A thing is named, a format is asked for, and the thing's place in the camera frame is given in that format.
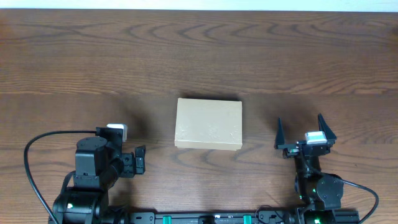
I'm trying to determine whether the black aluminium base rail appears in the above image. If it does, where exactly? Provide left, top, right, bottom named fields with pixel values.
left=54, top=207, right=359, bottom=224

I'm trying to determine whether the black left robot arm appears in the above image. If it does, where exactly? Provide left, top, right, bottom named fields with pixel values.
left=53, top=136, right=146, bottom=224

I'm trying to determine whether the cardboard box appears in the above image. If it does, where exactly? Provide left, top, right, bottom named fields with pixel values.
left=174, top=98, right=243, bottom=151

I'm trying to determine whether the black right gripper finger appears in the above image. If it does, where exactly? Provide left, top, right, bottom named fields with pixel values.
left=274, top=118, right=285, bottom=149
left=318, top=113, right=337, bottom=142

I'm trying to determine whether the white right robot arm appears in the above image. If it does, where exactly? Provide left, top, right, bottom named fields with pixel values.
left=274, top=114, right=343, bottom=223

